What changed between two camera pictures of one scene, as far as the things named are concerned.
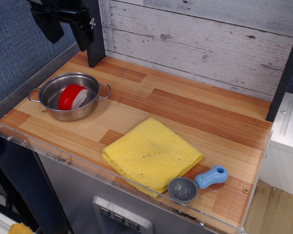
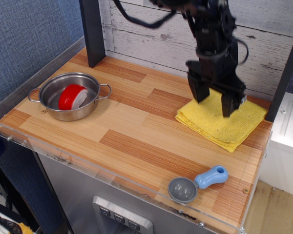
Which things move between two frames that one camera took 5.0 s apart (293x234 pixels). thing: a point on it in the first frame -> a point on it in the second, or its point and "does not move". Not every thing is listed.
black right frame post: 286,77 does not move
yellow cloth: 151,154 -> 207,119
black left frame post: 96,51 does not move
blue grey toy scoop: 183,190 does not move
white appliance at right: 281,167 does not move
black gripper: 49,14 -> 218,64
